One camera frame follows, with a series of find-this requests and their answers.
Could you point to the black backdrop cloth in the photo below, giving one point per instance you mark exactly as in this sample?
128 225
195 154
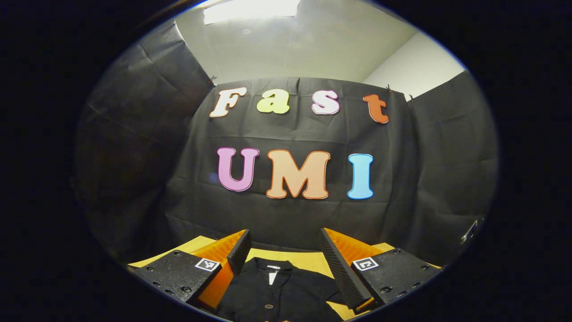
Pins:
290 134

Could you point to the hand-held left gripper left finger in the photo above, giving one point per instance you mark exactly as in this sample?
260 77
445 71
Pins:
240 252

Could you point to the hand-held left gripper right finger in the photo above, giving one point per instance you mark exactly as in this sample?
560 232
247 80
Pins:
342 273

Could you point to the rectangular ceiling light panel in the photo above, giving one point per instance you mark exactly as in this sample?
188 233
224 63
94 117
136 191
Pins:
250 11

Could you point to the black buttoned garment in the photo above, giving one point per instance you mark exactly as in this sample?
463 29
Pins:
277 299

